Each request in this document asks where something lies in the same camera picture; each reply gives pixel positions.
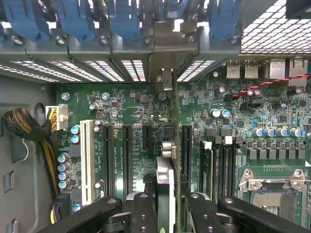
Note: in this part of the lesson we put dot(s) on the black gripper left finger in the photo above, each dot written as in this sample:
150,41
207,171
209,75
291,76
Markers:
143,218

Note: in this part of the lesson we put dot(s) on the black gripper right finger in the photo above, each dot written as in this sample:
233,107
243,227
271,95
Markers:
204,218

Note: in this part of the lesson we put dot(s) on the RAM slot with white latches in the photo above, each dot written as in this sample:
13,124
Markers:
228,170
206,170

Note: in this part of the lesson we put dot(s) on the long black expansion slot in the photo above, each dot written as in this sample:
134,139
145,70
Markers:
187,150
128,157
108,157

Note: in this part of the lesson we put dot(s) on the CPU socket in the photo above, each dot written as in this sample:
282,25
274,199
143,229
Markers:
274,194

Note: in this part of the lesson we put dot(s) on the short black expansion slot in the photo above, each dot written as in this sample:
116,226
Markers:
147,137

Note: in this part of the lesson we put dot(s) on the white PCI expansion slot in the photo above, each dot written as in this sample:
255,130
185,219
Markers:
87,157

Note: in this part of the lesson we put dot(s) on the green motherboard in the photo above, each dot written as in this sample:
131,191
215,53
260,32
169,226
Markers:
194,106

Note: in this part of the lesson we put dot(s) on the white power connector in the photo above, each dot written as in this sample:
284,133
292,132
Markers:
59,117

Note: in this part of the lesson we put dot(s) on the perforated expansion slot cover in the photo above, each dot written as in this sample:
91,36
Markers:
107,71
26,72
46,71
133,70
75,71
194,70

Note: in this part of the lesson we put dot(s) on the silver rear port block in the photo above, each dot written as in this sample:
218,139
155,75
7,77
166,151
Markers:
277,69
251,69
233,69
298,72

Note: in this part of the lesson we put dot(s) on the grey metal PC case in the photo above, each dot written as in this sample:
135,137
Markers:
24,97

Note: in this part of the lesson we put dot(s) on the blue slot retention clip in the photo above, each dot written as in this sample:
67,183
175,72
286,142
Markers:
20,19
75,19
124,19
224,21

